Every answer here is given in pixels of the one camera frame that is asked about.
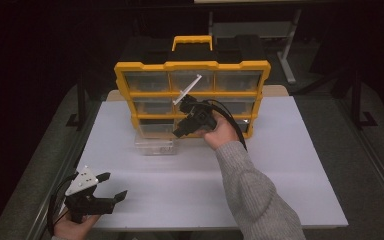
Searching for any clear plastic drawer bin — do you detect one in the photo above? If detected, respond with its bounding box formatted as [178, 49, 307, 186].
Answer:
[133, 133, 177, 157]

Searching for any white desk frame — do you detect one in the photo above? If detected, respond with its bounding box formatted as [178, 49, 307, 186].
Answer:
[208, 9, 303, 85]

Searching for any black metal stand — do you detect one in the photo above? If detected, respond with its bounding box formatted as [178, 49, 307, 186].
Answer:
[344, 68, 379, 132]
[65, 74, 89, 128]

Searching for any person's right hand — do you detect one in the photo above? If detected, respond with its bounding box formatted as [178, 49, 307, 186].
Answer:
[192, 109, 242, 152]

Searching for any hand-held gripper black cable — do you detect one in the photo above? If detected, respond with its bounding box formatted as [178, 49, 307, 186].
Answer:
[202, 98, 249, 152]
[46, 173, 79, 237]

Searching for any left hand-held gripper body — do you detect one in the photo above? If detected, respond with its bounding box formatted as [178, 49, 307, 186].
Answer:
[63, 165, 117, 225]

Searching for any aluminium table rail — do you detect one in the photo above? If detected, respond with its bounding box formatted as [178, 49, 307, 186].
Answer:
[334, 98, 384, 223]
[24, 99, 96, 240]

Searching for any right hand-held gripper black cable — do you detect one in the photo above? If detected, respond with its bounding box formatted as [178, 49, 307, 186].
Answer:
[202, 98, 249, 152]

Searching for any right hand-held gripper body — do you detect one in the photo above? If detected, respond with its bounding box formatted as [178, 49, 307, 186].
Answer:
[172, 73, 219, 134]

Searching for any set of clear organiser drawers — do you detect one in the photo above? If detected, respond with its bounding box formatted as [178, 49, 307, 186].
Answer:
[123, 70, 264, 135]

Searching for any yellow and black organiser box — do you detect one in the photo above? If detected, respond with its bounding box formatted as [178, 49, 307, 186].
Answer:
[113, 34, 272, 140]

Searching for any left hand-held gripper black cable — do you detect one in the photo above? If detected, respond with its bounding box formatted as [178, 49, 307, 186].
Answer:
[46, 173, 79, 237]

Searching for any person's left hand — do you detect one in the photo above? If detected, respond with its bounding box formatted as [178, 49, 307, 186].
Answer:
[52, 213, 102, 240]

